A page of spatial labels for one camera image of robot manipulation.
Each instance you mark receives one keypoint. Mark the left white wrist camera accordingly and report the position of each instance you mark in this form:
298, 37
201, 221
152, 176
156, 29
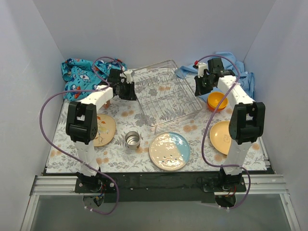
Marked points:
128, 75

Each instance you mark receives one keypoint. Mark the blue shark pattern cloth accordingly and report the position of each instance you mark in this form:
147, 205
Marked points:
82, 75

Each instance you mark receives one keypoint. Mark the yellow bowl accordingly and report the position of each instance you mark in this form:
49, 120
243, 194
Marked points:
217, 100

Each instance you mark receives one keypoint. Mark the beige bird pattern plate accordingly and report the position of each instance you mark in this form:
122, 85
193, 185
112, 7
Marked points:
106, 130

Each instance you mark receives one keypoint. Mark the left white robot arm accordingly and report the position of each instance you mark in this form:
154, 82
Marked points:
82, 125

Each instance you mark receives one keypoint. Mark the aluminium frame rail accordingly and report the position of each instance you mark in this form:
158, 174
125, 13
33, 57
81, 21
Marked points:
64, 185

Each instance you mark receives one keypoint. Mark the steel tumbler cup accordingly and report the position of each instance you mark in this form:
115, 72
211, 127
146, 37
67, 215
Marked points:
132, 140

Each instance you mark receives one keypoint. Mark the pink mug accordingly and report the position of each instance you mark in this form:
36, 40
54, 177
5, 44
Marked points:
107, 105

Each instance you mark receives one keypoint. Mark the plain orange plate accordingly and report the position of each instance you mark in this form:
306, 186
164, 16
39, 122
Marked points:
220, 137

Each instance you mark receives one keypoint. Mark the wire dish rack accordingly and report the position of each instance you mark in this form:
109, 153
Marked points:
165, 99

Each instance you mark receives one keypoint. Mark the light blue shirt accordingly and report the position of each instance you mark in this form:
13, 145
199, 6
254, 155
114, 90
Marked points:
247, 79

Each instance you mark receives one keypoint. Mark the red orange bowl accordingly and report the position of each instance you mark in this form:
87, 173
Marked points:
215, 109

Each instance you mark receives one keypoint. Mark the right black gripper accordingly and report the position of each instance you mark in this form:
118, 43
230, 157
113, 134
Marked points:
200, 86

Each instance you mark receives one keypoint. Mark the beige and blue plate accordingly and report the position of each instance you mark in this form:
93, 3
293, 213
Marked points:
169, 151

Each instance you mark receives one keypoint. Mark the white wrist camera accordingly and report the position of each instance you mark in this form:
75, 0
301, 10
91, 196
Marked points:
128, 75
201, 67

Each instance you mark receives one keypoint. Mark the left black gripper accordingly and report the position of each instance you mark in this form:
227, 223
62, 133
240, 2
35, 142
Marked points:
128, 92

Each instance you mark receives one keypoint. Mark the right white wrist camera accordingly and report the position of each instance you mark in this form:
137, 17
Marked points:
201, 67

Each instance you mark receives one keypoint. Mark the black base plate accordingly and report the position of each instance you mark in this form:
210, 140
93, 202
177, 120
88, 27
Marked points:
160, 186

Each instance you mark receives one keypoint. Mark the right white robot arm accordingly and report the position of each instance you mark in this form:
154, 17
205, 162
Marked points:
247, 120

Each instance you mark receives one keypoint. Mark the floral table mat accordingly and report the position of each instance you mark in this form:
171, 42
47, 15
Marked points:
166, 129

